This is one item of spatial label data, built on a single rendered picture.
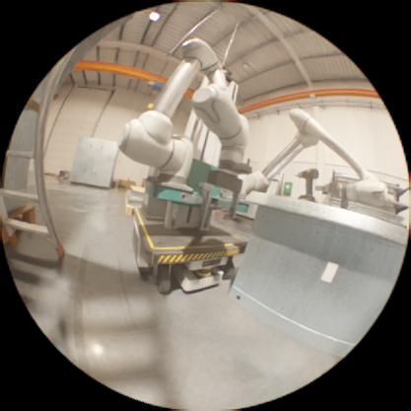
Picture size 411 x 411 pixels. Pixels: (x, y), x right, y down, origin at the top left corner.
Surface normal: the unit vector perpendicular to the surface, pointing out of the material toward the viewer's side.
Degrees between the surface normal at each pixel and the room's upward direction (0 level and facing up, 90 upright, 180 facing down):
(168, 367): 0
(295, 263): 90
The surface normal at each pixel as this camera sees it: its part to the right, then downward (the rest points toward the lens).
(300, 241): -0.76, -0.11
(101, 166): 0.57, 0.18
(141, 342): 0.22, -0.97
